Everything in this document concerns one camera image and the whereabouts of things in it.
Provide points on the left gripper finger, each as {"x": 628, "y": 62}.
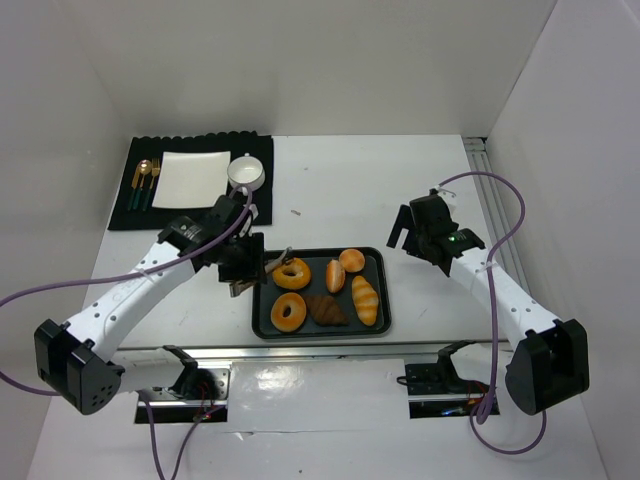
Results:
{"x": 284, "y": 257}
{"x": 238, "y": 287}

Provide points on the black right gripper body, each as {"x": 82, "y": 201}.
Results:
{"x": 409, "y": 230}

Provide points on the orange glazed donut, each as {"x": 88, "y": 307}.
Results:
{"x": 294, "y": 274}

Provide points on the split orange bun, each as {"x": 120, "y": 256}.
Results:
{"x": 335, "y": 276}

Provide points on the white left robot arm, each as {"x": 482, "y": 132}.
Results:
{"x": 79, "y": 358}

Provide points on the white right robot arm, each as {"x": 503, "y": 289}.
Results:
{"x": 550, "y": 362}

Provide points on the striped orange bread roll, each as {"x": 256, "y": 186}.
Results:
{"x": 365, "y": 300}

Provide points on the white square plate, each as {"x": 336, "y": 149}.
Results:
{"x": 191, "y": 180}

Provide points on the black baking tray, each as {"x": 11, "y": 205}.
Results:
{"x": 264, "y": 296}

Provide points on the round orange bun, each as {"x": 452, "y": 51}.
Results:
{"x": 352, "y": 260}

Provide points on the dark chocolate croissant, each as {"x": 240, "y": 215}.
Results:
{"x": 325, "y": 311}

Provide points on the black placemat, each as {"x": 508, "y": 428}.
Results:
{"x": 238, "y": 143}

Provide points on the white cup with handle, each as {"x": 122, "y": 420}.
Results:
{"x": 246, "y": 171}

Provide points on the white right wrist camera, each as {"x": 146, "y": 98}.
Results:
{"x": 449, "y": 197}

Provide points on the gold fork green handle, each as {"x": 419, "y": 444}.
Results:
{"x": 155, "y": 172}

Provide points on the gold spoon green handle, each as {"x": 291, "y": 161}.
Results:
{"x": 147, "y": 170}

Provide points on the gold knife green handle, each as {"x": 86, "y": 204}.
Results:
{"x": 132, "y": 185}

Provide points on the aluminium rail right side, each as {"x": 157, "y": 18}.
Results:
{"x": 490, "y": 192}

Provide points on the aluminium rail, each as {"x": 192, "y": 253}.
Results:
{"x": 490, "y": 192}
{"x": 273, "y": 352}

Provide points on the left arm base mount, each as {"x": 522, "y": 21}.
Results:
{"x": 196, "y": 394}

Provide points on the aluminium rail front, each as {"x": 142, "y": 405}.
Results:
{"x": 273, "y": 352}

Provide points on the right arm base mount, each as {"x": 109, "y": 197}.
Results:
{"x": 435, "y": 389}

